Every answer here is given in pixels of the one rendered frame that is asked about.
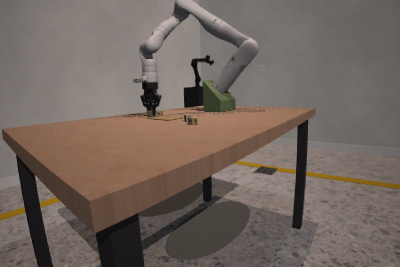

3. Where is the tan square mat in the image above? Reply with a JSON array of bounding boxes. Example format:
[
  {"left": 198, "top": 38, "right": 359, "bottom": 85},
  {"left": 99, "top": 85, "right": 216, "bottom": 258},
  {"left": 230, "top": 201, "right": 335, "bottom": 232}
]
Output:
[{"left": 149, "top": 115, "right": 184, "bottom": 121}]

